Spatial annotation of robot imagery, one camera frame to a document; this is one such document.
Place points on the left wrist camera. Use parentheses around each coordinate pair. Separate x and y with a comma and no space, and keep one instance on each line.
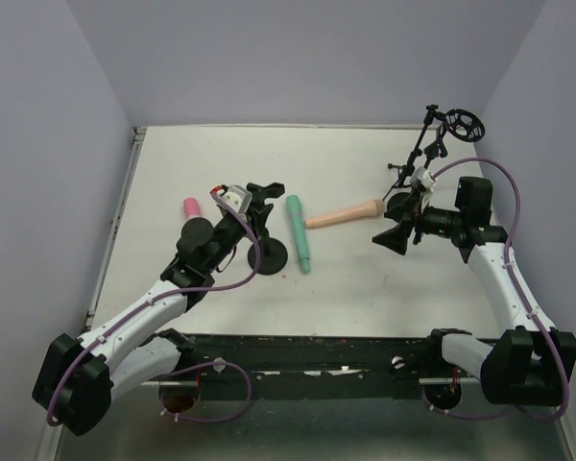
(233,197)

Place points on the beige toy microphone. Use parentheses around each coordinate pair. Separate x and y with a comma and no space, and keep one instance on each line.
(369,209)

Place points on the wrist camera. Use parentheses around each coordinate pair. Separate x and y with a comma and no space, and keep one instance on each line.
(423,182)
(233,197)

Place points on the pink toy microphone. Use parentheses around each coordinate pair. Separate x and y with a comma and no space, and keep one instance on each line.
(191,208)

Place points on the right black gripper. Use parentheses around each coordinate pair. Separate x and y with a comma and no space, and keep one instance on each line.
(414,223)

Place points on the green toy microphone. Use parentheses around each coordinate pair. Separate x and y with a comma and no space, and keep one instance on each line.
(294,211)

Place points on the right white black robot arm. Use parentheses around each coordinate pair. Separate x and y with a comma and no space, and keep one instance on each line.
(532,361)

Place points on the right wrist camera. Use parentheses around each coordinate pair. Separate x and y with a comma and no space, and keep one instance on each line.
(423,182)

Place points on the black tripod shock-mount stand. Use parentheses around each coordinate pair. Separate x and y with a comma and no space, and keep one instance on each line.
(460,123)

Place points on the black round-base mic stand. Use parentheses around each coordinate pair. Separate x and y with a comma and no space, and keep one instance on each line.
(403,200)
(274,254)

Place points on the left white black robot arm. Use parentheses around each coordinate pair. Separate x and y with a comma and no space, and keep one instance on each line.
(80,377)

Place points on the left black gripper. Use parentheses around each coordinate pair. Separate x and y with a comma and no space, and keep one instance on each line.
(257,211)

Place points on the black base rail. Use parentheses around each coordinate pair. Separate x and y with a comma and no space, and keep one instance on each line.
(230,367)

